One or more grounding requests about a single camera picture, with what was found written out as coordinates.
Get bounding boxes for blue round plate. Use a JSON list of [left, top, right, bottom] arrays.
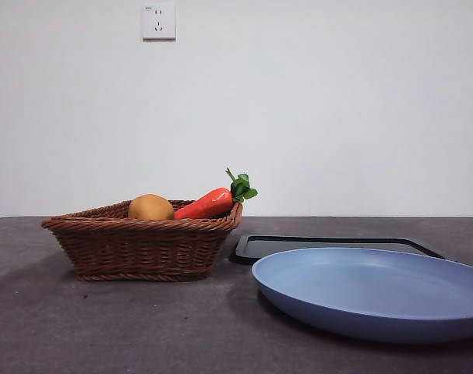
[[250, 245, 473, 344]]

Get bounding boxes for orange carrot with green leaves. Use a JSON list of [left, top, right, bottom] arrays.
[[173, 167, 259, 221]]

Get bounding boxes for black rectangular tray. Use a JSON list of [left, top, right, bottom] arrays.
[[229, 234, 447, 267]]

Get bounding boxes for yellow-brown round potato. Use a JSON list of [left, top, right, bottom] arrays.
[[127, 193, 175, 221]]

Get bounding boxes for brown wicker basket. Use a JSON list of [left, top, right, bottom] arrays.
[[41, 199, 245, 283]]

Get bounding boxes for white wall power socket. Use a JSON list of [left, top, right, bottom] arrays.
[[142, 3, 177, 42]]

